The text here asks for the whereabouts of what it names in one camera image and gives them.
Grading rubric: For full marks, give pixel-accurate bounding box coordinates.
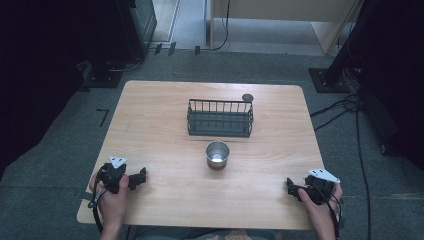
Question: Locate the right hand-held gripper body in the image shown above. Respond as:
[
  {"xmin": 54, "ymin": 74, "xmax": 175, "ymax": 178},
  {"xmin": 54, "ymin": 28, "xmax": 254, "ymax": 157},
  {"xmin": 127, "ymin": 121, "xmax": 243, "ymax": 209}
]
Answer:
[{"xmin": 303, "ymin": 168, "xmax": 341, "ymax": 206}]

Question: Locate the black equipment cabinet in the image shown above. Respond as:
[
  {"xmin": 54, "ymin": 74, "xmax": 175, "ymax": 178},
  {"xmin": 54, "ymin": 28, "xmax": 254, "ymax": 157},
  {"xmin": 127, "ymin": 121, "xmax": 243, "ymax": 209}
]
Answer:
[{"xmin": 89, "ymin": 0, "xmax": 158, "ymax": 64}]

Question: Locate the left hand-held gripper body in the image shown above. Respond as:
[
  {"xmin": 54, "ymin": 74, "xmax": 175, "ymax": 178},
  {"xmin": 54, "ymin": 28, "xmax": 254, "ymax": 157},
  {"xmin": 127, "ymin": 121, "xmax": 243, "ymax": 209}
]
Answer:
[{"xmin": 98, "ymin": 155, "xmax": 129, "ymax": 195}]

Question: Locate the black metal stand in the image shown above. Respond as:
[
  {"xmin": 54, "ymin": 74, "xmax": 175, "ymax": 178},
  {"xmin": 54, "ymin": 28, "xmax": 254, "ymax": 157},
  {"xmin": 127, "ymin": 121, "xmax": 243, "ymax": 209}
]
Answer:
[{"xmin": 308, "ymin": 0, "xmax": 378, "ymax": 94}]

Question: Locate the bundle of black floor cables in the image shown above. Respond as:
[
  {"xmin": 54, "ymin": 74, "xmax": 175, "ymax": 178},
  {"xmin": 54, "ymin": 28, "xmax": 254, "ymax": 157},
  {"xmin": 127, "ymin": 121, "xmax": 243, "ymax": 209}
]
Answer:
[{"xmin": 309, "ymin": 66, "xmax": 366, "ymax": 132}]

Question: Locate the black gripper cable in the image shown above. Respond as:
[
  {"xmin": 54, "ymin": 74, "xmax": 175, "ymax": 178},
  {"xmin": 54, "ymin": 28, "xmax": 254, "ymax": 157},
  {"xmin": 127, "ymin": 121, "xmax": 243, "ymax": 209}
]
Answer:
[
  {"xmin": 87, "ymin": 166, "xmax": 109, "ymax": 234},
  {"xmin": 311, "ymin": 181, "xmax": 344, "ymax": 240}
]

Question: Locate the long black floor cable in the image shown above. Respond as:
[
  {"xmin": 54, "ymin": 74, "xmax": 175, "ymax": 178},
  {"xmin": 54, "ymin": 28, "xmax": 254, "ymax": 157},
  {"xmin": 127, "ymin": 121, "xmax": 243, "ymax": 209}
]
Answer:
[{"xmin": 355, "ymin": 106, "xmax": 373, "ymax": 240}]

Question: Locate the black wire basket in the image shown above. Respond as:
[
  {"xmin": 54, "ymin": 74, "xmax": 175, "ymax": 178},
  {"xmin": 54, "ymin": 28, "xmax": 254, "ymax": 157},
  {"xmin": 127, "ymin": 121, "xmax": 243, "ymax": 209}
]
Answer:
[{"xmin": 186, "ymin": 98, "xmax": 255, "ymax": 139}]

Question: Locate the person's left hand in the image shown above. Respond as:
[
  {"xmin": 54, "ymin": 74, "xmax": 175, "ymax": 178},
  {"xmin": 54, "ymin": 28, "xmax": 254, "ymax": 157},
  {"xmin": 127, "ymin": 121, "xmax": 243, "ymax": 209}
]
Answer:
[{"xmin": 88, "ymin": 171, "xmax": 130, "ymax": 230}]

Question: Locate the black hanging cable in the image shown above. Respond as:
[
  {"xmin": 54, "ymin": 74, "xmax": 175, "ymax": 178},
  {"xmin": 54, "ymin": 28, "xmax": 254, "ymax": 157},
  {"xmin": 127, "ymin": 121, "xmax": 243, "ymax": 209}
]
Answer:
[{"xmin": 210, "ymin": 0, "xmax": 232, "ymax": 52}]

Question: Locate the metal cup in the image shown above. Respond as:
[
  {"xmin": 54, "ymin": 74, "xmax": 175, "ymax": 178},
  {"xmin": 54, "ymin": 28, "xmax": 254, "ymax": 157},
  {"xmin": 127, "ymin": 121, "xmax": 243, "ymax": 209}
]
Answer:
[{"xmin": 205, "ymin": 140, "xmax": 231, "ymax": 171}]

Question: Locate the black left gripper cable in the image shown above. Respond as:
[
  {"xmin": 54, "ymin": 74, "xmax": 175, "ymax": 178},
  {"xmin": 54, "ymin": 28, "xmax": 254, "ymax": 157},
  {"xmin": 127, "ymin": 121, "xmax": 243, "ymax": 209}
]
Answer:
[{"xmin": 87, "ymin": 166, "xmax": 109, "ymax": 234}]

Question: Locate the black stand base plate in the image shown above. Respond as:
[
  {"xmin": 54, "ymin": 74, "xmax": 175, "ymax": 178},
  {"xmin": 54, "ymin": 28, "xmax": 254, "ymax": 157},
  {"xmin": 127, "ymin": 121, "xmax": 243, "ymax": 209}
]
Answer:
[{"xmin": 78, "ymin": 59, "xmax": 124, "ymax": 93}]

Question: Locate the light wooden cabinet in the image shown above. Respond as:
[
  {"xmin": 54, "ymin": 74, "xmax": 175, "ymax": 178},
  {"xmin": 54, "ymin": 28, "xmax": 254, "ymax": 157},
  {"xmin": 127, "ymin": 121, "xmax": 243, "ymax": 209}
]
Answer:
[{"xmin": 209, "ymin": 0, "xmax": 364, "ymax": 56}]

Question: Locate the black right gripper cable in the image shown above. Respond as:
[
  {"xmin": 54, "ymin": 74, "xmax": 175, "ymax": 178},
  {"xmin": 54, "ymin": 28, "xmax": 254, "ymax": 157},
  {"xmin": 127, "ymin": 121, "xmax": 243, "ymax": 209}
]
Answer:
[{"xmin": 311, "ymin": 181, "xmax": 344, "ymax": 240}]

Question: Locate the black corner tape mark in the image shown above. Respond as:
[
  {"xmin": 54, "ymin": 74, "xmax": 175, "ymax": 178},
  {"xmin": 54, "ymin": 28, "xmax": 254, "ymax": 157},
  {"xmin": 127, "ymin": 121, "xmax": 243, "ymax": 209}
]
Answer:
[{"xmin": 96, "ymin": 108, "xmax": 110, "ymax": 128}]

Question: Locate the dark curtain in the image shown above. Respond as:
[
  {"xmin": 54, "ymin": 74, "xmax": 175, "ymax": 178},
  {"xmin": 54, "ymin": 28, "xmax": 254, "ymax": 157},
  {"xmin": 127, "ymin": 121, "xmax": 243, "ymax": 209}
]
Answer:
[
  {"xmin": 0, "ymin": 0, "xmax": 101, "ymax": 181},
  {"xmin": 353, "ymin": 0, "xmax": 424, "ymax": 171}
]

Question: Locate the person's right hand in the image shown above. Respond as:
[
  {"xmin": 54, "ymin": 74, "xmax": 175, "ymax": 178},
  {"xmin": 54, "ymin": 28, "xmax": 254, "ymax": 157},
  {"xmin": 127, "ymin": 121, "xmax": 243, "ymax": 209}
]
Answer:
[{"xmin": 297, "ymin": 182, "xmax": 344, "ymax": 232}]

